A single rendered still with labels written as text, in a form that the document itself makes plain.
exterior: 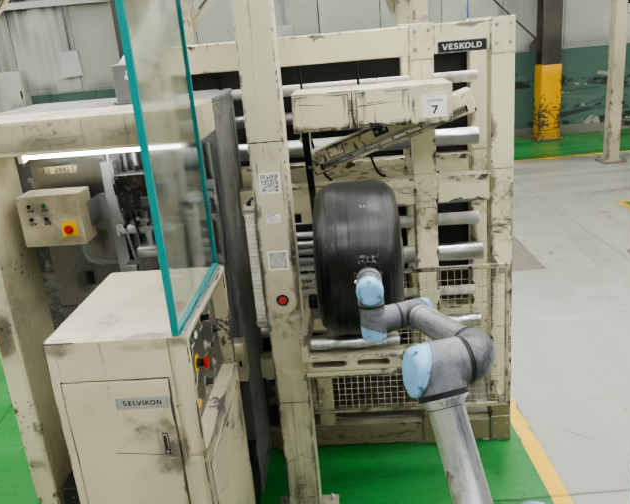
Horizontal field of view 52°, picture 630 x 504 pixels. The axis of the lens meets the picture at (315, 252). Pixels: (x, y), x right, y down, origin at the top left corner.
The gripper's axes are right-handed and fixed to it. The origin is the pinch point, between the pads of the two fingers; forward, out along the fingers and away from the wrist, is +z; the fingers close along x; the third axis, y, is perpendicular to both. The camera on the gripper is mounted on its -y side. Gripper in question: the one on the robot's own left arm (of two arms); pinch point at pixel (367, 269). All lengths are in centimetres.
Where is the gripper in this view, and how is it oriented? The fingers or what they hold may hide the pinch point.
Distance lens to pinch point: 217.4
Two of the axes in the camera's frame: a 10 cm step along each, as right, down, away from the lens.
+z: 0.6, -2.3, 9.7
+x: -10.0, 0.6, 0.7
